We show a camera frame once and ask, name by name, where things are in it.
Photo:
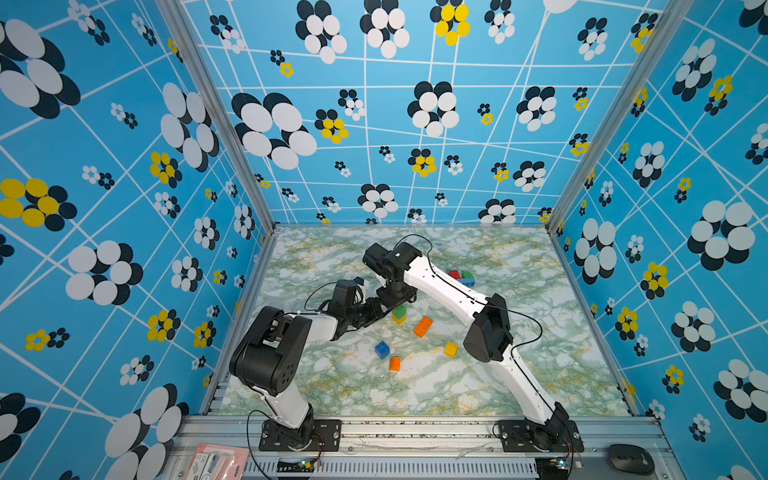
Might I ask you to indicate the black computer mouse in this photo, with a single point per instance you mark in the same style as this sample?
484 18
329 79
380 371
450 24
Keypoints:
631 459

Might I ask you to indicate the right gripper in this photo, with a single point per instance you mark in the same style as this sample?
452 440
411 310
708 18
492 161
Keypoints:
386 304

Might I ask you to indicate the orange long lego brick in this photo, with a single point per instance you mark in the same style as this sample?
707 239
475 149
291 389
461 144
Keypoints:
423 327

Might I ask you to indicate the aluminium front rail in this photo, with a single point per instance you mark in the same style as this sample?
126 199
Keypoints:
427 448

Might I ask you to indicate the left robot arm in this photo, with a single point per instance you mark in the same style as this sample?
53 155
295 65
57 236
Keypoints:
267 358

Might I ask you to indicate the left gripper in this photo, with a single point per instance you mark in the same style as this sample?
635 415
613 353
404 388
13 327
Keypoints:
375 311

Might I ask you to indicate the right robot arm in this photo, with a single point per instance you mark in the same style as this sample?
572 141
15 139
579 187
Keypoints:
406 271

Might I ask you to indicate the green square lego brick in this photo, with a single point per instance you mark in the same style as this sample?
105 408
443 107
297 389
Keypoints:
399 311

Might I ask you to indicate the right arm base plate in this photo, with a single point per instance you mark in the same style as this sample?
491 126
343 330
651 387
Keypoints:
516 435

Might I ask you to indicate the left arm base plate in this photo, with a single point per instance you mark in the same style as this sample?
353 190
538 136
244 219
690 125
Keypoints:
324 435

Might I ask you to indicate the pink packaged item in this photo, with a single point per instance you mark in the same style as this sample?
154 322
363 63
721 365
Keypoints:
215 462

